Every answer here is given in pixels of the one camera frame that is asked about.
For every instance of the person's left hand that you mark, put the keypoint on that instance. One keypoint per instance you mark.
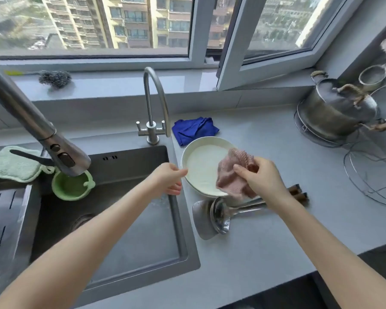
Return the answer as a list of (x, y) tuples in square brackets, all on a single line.
[(165, 178)]

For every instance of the person's right hand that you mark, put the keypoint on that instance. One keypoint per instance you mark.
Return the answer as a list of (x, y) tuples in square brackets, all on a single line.
[(265, 185)]

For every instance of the person's right thumb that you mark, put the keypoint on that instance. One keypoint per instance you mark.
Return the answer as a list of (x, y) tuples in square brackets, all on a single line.
[(239, 172)]

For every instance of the person's left thumb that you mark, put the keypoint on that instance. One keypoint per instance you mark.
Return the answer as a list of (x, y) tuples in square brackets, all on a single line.
[(178, 172)]

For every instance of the pink dish cloth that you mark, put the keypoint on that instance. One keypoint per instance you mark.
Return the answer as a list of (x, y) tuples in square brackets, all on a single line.
[(228, 178)]

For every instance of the white ceramic bowl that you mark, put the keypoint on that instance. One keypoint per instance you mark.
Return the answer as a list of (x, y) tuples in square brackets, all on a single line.
[(201, 162)]

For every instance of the person's right forearm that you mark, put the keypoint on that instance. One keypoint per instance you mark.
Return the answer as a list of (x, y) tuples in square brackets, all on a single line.
[(325, 247)]

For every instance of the person's left forearm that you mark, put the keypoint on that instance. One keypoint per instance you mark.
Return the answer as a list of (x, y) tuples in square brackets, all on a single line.
[(83, 247)]

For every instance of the blue cloth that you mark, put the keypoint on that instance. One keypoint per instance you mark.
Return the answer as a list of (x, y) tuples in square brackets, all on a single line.
[(193, 128)]

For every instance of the small steel gooseneck faucet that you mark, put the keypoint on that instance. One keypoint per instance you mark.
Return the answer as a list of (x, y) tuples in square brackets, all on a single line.
[(152, 131)]

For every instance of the dark steel sink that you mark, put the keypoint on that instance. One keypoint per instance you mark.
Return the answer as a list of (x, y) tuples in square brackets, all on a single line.
[(141, 234)]

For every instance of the green silicone sink cup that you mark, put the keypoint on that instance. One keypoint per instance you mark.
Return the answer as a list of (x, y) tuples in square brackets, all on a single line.
[(70, 189)]

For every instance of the steel pot with lid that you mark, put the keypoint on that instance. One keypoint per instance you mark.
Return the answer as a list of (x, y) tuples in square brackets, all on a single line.
[(331, 109)]

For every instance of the white open window sash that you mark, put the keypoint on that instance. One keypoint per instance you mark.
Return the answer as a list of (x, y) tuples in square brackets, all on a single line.
[(234, 44)]

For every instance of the steel wool scrubber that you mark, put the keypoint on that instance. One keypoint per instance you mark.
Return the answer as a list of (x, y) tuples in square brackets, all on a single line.
[(55, 78)]

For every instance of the large steel pull-down faucet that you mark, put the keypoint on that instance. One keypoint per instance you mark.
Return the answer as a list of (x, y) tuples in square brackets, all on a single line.
[(25, 115)]

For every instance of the steel mesh strainer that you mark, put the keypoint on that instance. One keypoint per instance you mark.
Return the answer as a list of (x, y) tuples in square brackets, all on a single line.
[(371, 75)]

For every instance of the light green scrubbing pad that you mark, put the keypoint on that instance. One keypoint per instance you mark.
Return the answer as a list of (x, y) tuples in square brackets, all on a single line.
[(9, 167)]

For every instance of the perforated steel drain tray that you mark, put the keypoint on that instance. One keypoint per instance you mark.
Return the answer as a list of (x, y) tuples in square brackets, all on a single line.
[(3, 228)]

